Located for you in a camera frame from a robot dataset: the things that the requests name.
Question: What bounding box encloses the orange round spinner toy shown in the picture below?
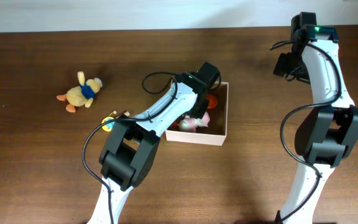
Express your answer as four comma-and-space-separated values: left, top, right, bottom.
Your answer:
206, 94, 218, 110

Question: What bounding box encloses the white pink duck figure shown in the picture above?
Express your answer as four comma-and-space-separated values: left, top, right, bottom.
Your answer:
172, 112, 210, 133

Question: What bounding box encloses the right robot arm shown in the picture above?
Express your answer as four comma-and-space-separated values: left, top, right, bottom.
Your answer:
271, 12, 358, 223

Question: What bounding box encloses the white cardboard box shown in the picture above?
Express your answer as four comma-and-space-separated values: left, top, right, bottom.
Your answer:
165, 82, 229, 146

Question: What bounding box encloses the yellow pellet drum toy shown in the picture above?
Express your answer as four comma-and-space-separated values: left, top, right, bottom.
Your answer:
101, 110, 131, 132

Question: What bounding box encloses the yellow plush duck toy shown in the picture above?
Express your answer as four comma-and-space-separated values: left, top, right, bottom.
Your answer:
56, 72, 103, 113

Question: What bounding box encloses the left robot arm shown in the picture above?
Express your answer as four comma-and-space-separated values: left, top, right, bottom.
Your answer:
85, 62, 221, 223

